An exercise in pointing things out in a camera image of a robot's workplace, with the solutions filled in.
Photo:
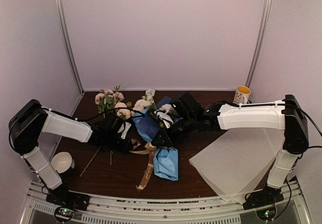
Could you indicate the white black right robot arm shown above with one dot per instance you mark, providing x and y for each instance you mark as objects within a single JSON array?
[{"x": 285, "y": 115}]

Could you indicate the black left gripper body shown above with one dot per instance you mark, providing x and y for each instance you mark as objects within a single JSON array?
[{"x": 110, "y": 142}]

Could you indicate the aluminium corner post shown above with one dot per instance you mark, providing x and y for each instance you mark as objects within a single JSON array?
[
  {"x": 266, "y": 11},
  {"x": 67, "y": 45}
]

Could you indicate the pink fake rose stem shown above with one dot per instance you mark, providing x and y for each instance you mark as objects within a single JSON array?
[{"x": 141, "y": 104}]

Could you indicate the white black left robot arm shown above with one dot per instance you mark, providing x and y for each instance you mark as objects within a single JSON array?
[{"x": 34, "y": 123}]

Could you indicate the beige ribbon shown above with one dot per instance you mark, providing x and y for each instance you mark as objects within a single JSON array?
[{"x": 149, "y": 151}]

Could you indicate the white translucent paper sheet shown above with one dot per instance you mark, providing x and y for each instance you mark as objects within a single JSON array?
[{"x": 235, "y": 163}]

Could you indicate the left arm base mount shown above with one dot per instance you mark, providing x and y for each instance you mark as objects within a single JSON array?
[{"x": 68, "y": 202}]

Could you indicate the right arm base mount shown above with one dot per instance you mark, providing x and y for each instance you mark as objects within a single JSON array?
[{"x": 264, "y": 202}]

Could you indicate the white floral mug yellow inside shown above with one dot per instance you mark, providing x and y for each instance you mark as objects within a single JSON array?
[{"x": 242, "y": 95}]

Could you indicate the aluminium front rail frame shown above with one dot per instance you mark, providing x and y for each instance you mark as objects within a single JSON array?
[{"x": 108, "y": 209}]

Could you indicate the white fake flower long stem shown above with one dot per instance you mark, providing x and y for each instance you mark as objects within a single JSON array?
[{"x": 149, "y": 95}]

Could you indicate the blue wrapping paper sheet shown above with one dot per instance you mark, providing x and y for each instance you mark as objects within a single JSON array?
[{"x": 166, "y": 163}]

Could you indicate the pink rose bunch with leaves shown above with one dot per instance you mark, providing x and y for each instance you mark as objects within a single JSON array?
[{"x": 109, "y": 101}]

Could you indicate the pale rose leafy stem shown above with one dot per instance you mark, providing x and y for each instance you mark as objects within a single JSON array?
[{"x": 167, "y": 108}]

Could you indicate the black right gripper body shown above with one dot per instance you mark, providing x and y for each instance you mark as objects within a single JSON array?
[{"x": 187, "y": 124}]

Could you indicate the aluminium corner post left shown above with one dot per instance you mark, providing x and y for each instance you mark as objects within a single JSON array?
[{"x": 67, "y": 45}]

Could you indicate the aluminium corner post right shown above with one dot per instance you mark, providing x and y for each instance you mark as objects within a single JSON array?
[{"x": 266, "y": 11}]

